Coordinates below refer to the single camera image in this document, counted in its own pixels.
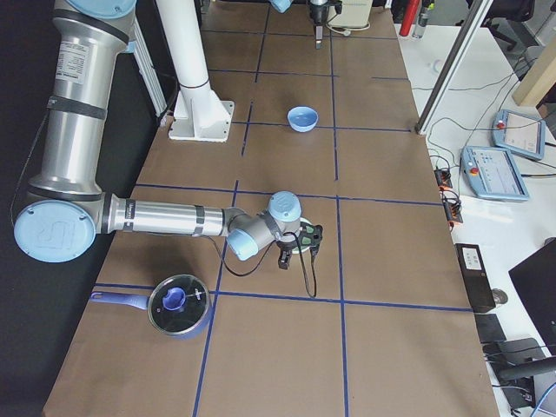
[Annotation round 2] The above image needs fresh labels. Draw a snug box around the green bowl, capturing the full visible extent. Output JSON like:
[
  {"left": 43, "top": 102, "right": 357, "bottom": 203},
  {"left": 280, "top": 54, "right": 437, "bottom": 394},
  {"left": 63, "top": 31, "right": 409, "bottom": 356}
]
[{"left": 296, "top": 217, "right": 315, "bottom": 254}]

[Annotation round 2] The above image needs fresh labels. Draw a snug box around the white power plug cable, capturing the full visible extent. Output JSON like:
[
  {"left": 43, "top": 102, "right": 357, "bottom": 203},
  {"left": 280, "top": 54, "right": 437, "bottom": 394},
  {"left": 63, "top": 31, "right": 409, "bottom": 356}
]
[{"left": 327, "top": 23, "right": 371, "bottom": 36}]

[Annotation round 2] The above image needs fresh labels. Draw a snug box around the purple saucepan with glass lid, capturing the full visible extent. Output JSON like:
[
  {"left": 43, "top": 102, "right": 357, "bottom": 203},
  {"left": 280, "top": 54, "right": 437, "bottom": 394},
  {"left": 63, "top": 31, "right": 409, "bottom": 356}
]
[{"left": 89, "top": 274, "right": 214, "bottom": 339}]

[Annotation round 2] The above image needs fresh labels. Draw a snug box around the cream white appliance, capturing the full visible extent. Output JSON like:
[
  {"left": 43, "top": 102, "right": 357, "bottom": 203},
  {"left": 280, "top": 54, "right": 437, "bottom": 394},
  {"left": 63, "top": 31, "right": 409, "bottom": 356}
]
[{"left": 328, "top": 0, "right": 372, "bottom": 29}]

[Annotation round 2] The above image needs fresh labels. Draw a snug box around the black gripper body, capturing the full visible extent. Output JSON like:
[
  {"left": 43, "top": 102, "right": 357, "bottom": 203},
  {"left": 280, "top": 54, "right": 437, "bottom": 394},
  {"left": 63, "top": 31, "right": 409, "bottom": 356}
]
[
  {"left": 277, "top": 240, "right": 299, "bottom": 257},
  {"left": 308, "top": 3, "right": 328, "bottom": 26}
]

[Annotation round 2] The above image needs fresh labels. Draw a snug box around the clear plastic bottle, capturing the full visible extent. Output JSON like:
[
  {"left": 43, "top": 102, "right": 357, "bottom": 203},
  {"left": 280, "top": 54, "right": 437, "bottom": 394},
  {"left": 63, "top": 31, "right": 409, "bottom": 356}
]
[{"left": 412, "top": 0, "right": 435, "bottom": 39}]

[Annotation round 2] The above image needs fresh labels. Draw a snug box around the black laptop corner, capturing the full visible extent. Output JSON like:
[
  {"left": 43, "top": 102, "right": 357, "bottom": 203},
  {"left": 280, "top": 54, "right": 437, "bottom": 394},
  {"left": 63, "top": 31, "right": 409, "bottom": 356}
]
[{"left": 509, "top": 245, "right": 555, "bottom": 354}]

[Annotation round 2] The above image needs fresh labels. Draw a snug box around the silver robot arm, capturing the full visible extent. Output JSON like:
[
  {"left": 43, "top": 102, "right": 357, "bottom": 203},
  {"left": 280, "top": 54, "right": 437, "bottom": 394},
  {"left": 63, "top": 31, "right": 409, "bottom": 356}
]
[
  {"left": 14, "top": 1, "right": 304, "bottom": 262},
  {"left": 269, "top": 0, "right": 330, "bottom": 50}
]

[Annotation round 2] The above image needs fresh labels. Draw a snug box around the red fire extinguisher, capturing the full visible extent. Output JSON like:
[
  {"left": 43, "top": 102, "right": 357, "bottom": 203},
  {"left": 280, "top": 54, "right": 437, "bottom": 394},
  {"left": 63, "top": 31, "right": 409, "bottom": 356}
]
[{"left": 399, "top": 0, "right": 421, "bottom": 37}]

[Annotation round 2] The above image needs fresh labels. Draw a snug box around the black power adapter box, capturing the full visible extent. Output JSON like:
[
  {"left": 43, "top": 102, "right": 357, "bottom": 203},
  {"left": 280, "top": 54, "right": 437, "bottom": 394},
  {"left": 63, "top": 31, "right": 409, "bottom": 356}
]
[{"left": 454, "top": 243, "right": 496, "bottom": 314}]

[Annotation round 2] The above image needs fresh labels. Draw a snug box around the far blue teach pendant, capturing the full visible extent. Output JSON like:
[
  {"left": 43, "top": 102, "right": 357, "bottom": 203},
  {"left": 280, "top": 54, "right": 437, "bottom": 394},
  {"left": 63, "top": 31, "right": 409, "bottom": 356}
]
[{"left": 492, "top": 109, "right": 546, "bottom": 161}]

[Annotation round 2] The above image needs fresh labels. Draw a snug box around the aluminium frame post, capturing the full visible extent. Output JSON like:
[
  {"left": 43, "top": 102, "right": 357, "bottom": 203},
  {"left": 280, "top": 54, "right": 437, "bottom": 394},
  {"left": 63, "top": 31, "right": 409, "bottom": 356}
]
[{"left": 414, "top": 0, "right": 493, "bottom": 136}]

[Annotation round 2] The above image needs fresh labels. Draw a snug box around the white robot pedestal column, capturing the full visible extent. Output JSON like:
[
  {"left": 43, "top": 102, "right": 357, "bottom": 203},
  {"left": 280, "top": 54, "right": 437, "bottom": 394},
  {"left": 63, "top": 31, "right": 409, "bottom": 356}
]
[{"left": 156, "top": 0, "right": 235, "bottom": 142}]

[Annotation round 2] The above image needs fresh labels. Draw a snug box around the orange black connector strip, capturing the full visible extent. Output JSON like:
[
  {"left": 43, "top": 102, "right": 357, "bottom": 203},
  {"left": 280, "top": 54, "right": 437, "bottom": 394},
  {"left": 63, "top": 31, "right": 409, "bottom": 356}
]
[{"left": 434, "top": 169, "right": 463, "bottom": 229}]

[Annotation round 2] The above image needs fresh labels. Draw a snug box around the blue teach pendant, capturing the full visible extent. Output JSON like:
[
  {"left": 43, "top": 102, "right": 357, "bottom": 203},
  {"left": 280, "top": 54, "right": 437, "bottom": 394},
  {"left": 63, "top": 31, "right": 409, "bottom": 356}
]
[
  {"left": 492, "top": 109, "right": 546, "bottom": 161},
  {"left": 460, "top": 146, "right": 529, "bottom": 202}
]

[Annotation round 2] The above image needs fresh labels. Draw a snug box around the blue bowl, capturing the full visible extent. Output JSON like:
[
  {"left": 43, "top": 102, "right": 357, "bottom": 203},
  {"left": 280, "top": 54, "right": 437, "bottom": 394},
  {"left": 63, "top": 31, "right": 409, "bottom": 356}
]
[{"left": 287, "top": 106, "right": 319, "bottom": 133}]

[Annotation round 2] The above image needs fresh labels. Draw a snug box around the near blue teach pendant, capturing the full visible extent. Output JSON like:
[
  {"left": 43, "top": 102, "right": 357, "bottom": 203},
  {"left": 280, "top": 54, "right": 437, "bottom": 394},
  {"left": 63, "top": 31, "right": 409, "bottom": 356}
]
[{"left": 460, "top": 146, "right": 529, "bottom": 202}]

